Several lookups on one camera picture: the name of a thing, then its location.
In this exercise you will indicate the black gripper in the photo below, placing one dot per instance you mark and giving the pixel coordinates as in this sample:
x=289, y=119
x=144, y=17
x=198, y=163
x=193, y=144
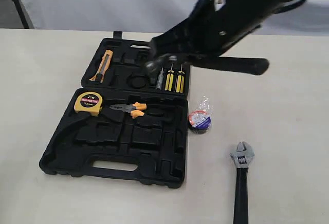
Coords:
x=212, y=28

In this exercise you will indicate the claw hammer black grip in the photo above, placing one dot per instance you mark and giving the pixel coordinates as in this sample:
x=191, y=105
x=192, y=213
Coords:
x=253, y=66

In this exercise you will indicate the black electrical tape roll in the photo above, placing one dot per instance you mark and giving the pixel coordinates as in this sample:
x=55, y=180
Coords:
x=199, y=119

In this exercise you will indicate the adjustable wrench black handle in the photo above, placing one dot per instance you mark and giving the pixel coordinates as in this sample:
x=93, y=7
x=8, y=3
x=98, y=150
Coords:
x=242, y=157

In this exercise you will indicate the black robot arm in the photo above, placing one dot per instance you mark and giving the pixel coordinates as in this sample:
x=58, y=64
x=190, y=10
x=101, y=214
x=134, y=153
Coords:
x=213, y=27

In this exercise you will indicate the black plastic tool case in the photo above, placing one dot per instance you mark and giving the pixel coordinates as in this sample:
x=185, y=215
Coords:
x=149, y=149

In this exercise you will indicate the yellow black screwdriver left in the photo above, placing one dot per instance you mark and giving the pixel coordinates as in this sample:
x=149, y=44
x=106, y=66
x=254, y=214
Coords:
x=169, y=79

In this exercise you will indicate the yellow black screwdriver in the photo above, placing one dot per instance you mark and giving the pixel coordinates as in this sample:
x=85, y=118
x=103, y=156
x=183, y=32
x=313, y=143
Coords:
x=169, y=79
x=180, y=80

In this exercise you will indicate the yellow black screwdriver right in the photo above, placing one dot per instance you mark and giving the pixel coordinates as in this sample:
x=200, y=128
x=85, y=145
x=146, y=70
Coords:
x=180, y=80

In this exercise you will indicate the yellow utility knife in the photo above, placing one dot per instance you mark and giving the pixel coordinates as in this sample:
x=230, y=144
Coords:
x=103, y=67

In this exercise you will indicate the yellow tape measure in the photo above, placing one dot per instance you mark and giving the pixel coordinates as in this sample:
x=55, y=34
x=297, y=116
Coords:
x=90, y=102

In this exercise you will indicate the black stand pole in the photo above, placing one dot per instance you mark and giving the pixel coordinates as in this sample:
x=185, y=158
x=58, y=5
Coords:
x=23, y=15

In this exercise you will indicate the clear handled tester screwdriver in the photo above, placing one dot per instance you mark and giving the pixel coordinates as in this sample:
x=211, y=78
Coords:
x=160, y=79

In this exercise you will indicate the orange handled pliers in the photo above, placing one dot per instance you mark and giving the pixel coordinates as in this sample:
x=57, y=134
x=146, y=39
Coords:
x=135, y=110

